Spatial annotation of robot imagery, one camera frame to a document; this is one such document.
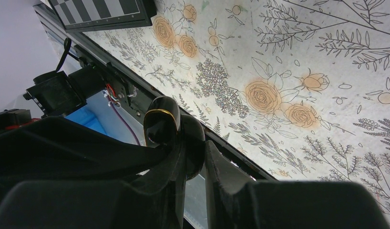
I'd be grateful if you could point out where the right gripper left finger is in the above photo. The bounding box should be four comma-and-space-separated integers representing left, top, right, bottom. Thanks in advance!
0, 141, 186, 229

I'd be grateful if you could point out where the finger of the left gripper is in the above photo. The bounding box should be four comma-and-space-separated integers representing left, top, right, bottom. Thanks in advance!
0, 117, 167, 180

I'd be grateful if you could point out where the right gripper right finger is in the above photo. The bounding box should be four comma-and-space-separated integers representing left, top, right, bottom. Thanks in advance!
205, 141, 389, 229

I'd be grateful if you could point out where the black oval case lid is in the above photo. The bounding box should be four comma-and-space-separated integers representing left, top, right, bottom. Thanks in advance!
143, 96, 180, 148

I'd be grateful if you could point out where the black earbud charging case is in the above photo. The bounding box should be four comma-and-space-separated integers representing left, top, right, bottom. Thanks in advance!
181, 114, 205, 180

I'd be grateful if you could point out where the floral patterned table mat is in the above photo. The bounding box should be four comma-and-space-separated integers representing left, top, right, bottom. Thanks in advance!
86, 0, 390, 225

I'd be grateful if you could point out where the black white checkerboard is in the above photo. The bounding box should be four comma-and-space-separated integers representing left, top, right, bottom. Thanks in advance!
49, 0, 157, 32

